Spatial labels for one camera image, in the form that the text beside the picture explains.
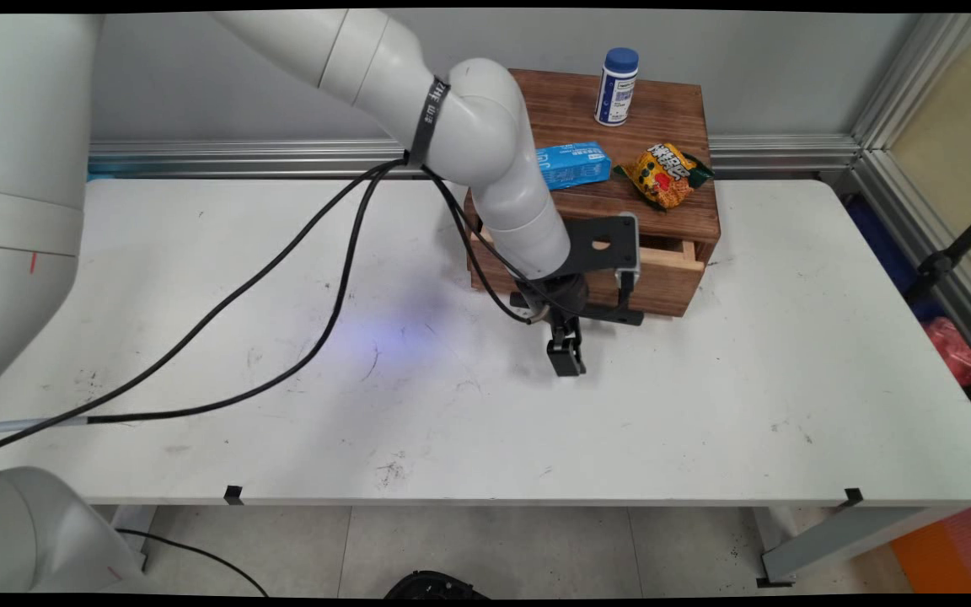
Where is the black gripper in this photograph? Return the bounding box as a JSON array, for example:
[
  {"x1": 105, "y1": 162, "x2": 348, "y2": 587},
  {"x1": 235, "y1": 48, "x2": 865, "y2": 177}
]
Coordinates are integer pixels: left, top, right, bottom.
[{"x1": 523, "y1": 271, "x2": 593, "y2": 379}]

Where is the wooden drawer with black handle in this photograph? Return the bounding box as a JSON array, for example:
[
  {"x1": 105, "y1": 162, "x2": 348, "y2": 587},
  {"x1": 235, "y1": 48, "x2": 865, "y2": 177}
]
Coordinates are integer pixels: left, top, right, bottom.
[{"x1": 469, "y1": 229, "x2": 705, "y2": 328}]

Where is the blue tissue pack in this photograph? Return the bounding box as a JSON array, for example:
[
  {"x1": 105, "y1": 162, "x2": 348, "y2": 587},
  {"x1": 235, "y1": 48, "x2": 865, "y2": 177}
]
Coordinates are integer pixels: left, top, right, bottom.
[{"x1": 534, "y1": 142, "x2": 613, "y2": 191}]

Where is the yellow snack bag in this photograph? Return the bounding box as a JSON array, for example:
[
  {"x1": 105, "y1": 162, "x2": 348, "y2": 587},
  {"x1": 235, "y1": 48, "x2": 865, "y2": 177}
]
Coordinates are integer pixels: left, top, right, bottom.
[{"x1": 614, "y1": 142, "x2": 716, "y2": 212}]

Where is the brown wooden drawer cabinet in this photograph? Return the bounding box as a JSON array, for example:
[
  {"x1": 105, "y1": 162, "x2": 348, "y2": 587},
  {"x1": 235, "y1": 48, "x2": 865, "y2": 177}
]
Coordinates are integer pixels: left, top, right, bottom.
[{"x1": 464, "y1": 69, "x2": 722, "y2": 318}]

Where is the white bottle with blue cap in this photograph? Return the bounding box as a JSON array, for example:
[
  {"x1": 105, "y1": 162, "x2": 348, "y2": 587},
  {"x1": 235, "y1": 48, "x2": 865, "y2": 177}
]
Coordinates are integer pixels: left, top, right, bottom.
[{"x1": 593, "y1": 48, "x2": 641, "y2": 127}]

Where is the black round floor object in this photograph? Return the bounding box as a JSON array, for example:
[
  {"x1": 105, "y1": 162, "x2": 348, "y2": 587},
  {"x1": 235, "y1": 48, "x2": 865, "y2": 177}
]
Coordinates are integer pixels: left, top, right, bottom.
[{"x1": 384, "y1": 571, "x2": 491, "y2": 599}]

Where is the grey table leg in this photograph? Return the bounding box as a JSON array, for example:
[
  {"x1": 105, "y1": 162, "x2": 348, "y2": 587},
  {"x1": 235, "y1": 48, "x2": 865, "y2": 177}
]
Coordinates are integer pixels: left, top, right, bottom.
[
  {"x1": 106, "y1": 504, "x2": 158, "y2": 570},
  {"x1": 751, "y1": 506, "x2": 967, "y2": 588}
]

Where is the blue crate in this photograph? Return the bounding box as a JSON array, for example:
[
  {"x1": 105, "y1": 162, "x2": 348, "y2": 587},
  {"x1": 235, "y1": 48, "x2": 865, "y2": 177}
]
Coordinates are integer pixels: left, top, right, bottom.
[{"x1": 844, "y1": 196, "x2": 946, "y2": 321}]

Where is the red plastic bag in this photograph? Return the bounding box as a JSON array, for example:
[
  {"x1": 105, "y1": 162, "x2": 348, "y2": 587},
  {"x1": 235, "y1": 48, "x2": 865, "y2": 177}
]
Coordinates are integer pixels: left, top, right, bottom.
[{"x1": 924, "y1": 317, "x2": 971, "y2": 448}]

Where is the black tripod stand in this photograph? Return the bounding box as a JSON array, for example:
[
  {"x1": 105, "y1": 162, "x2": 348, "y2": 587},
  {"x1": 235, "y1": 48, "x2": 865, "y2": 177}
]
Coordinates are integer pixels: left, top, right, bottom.
[{"x1": 903, "y1": 196, "x2": 971, "y2": 309}]

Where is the orange box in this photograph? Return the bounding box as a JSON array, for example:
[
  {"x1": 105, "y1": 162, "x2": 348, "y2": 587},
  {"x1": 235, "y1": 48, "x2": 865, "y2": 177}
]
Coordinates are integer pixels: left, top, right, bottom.
[{"x1": 890, "y1": 506, "x2": 971, "y2": 595}]

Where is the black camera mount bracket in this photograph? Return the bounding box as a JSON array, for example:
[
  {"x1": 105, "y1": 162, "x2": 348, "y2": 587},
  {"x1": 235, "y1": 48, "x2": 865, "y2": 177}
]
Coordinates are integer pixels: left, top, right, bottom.
[{"x1": 564, "y1": 215, "x2": 634, "y2": 276}]

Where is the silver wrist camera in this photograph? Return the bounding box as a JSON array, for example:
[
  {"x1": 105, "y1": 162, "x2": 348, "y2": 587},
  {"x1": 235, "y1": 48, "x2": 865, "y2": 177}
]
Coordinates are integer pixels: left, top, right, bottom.
[{"x1": 616, "y1": 213, "x2": 641, "y2": 293}]

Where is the black camera cable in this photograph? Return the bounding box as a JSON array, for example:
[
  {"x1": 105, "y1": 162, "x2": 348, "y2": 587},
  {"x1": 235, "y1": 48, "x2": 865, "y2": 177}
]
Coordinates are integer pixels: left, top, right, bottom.
[{"x1": 0, "y1": 156, "x2": 640, "y2": 439}]

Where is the black velcro strap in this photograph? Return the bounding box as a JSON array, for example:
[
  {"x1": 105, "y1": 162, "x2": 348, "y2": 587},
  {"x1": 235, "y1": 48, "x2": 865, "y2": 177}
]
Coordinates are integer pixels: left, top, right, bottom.
[{"x1": 406, "y1": 78, "x2": 451, "y2": 166}]

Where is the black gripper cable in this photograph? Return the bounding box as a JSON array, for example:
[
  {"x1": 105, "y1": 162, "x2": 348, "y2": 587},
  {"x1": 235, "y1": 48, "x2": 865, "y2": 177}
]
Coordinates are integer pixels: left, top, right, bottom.
[{"x1": 0, "y1": 156, "x2": 554, "y2": 460}]

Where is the horizontal aluminium rail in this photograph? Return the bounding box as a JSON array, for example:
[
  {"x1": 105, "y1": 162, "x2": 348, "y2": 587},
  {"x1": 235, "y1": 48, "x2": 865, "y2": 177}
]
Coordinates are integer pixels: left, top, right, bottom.
[{"x1": 88, "y1": 135, "x2": 861, "y2": 180}]

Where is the aluminium corner frame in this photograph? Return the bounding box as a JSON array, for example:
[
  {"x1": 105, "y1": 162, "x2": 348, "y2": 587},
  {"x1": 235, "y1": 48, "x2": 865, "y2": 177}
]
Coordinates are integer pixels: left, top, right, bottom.
[{"x1": 852, "y1": 13, "x2": 971, "y2": 380}]

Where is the black floor cable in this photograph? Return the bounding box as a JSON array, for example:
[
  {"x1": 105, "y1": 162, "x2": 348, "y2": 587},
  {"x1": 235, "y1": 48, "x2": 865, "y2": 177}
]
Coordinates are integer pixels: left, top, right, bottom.
[{"x1": 115, "y1": 529, "x2": 270, "y2": 598}]

